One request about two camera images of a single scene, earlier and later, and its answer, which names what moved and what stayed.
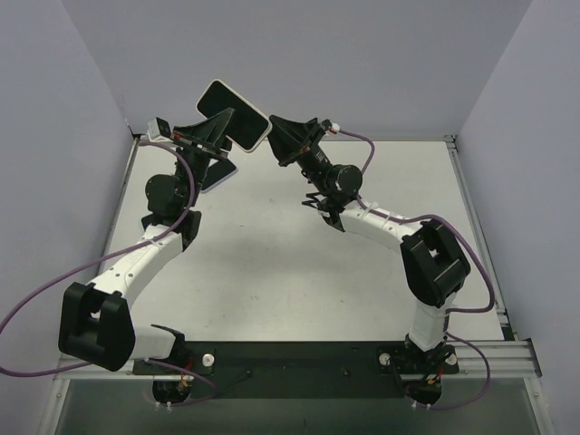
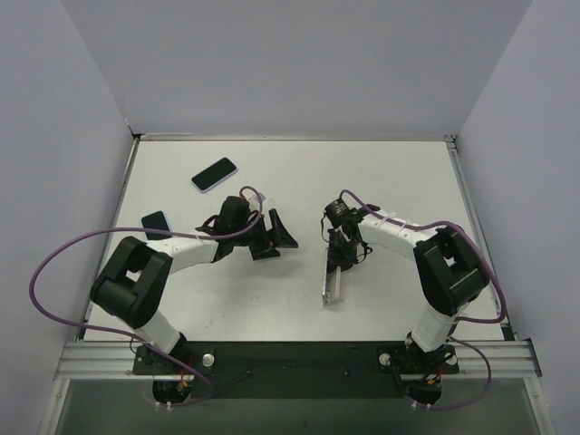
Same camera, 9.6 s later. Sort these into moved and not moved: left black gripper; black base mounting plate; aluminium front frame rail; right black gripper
Moved: left black gripper; right black gripper
Not moved: black base mounting plate; aluminium front frame rail
